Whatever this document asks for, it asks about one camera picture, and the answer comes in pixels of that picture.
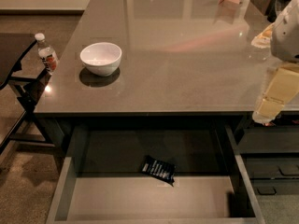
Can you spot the grey lower side drawers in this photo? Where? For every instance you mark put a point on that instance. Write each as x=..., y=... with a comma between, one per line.
x=271, y=154

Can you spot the white ceramic bowl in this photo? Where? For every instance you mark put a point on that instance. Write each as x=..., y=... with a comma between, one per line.
x=102, y=59

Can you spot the dark blue rxbar wrapper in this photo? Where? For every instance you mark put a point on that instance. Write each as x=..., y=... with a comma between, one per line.
x=160, y=170

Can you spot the black utensil holder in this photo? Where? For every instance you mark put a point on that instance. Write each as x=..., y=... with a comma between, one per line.
x=274, y=6

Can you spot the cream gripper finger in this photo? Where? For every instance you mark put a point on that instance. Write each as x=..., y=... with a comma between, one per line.
x=262, y=40
x=282, y=86

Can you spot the dark folding chair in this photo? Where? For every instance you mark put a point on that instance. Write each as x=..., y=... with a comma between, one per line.
x=13, y=48

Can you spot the clear plastic water bottle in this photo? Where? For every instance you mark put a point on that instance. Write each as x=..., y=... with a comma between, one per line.
x=46, y=53

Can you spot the grey open top drawer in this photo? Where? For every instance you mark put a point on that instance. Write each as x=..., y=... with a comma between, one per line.
x=101, y=182

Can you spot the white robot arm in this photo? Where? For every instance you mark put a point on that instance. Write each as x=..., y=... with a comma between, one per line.
x=282, y=37

